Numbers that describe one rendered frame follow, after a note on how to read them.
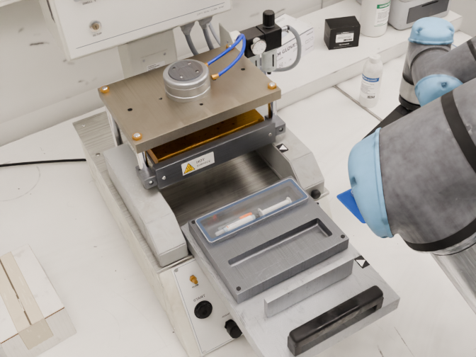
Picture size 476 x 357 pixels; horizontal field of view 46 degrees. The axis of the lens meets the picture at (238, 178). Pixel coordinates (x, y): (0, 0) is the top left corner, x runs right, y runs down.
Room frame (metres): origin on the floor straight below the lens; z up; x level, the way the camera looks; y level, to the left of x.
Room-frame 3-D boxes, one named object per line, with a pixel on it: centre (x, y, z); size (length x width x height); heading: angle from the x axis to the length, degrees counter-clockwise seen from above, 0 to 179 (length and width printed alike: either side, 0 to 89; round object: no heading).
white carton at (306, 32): (1.37, -0.12, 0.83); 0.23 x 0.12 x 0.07; 131
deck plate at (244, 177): (0.84, 0.09, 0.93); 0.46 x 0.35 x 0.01; 27
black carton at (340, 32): (1.43, -0.32, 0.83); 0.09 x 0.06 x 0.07; 96
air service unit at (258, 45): (1.02, -0.06, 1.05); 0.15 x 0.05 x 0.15; 117
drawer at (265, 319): (0.53, -0.06, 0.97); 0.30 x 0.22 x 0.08; 27
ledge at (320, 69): (1.46, -0.28, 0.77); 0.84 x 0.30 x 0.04; 120
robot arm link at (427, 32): (0.88, -0.36, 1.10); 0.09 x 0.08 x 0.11; 173
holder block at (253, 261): (0.58, -0.04, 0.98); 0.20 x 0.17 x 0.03; 117
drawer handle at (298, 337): (0.41, -0.12, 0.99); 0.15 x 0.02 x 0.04; 117
